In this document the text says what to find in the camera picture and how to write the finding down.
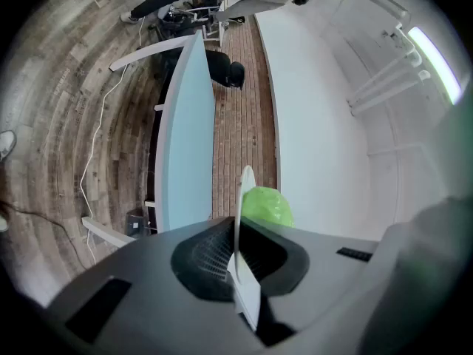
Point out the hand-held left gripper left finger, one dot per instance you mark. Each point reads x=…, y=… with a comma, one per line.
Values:
x=148, y=272

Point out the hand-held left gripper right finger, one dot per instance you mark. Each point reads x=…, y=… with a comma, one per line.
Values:
x=325, y=272

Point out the green lettuce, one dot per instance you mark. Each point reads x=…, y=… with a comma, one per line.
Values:
x=268, y=205

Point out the white plate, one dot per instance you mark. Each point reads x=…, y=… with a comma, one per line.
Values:
x=247, y=178

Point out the light blue table top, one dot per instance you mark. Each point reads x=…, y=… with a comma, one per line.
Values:
x=188, y=142

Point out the black floor box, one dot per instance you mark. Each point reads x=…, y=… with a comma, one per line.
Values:
x=136, y=225

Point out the white ceiling pipe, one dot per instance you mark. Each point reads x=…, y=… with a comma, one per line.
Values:
x=388, y=92
x=384, y=78
x=404, y=39

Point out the white sneaker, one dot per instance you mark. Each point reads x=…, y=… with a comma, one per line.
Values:
x=6, y=144

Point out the long ceiling light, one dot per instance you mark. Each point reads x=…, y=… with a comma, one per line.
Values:
x=436, y=63

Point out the white metal rack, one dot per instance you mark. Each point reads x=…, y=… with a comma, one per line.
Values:
x=222, y=28

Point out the white ceiling unit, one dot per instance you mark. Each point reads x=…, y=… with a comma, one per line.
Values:
x=386, y=2

